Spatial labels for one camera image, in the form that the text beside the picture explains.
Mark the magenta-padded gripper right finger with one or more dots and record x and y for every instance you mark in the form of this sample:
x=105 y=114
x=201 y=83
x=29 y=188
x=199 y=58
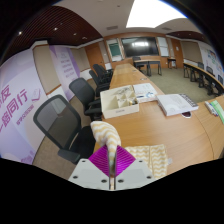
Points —
x=128 y=171

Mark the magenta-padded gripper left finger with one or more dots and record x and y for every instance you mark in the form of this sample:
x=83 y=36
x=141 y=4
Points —
x=95 y=171

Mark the cream zigzag knitted towel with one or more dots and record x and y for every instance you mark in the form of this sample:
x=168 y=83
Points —
x=105 y=135

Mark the black mesh office chair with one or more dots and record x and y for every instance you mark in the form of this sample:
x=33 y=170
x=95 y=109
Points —
x=56 y=125
x=81 y=91

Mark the white open cardboard box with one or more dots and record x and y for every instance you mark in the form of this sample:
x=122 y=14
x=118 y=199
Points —
x=120 y=108

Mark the small dark round object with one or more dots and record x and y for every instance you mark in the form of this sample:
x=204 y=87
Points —
x=186 y=115

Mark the white plastic package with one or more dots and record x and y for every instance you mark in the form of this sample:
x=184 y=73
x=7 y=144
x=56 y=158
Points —
x=145 y=91

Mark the white book stack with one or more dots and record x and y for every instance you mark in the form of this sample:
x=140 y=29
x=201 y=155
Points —
x=175 y=104

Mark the group of black office chairs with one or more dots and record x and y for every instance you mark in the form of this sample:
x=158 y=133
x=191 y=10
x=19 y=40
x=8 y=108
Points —
x=100 y=75

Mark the white marker bundle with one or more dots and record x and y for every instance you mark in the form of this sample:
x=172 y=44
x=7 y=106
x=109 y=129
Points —
x=210 y=108

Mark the dark-legged small desk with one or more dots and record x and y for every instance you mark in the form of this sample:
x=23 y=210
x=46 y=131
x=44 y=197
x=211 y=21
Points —
x=148 y=62

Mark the small wooden side table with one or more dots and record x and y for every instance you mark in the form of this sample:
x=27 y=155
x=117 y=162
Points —
x=171 y=60

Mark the whiteboard with green sheet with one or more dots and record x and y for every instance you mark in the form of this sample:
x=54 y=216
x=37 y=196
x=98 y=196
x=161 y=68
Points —
x=114 y=50

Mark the long curved wooden desk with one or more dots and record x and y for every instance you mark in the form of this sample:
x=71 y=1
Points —
x=203 y=71

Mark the row of black chairs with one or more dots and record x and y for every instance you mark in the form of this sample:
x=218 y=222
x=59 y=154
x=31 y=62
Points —
x=210 y=71

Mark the plain white whiteboard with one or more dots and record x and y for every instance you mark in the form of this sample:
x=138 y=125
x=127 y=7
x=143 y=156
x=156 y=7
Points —
x=163 y=46

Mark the large ceiling light panel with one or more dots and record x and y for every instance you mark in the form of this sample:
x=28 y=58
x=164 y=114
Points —
x=153 y=13

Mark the purple wall banner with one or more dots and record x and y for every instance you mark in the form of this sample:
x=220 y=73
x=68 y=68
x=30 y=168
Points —
x=65 y=68

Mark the large black wall screen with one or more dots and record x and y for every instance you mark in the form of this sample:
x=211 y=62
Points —
x=140 y=46

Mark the colourful wall poster display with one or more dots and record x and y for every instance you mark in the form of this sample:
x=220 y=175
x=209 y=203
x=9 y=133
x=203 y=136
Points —
x=213 y=56

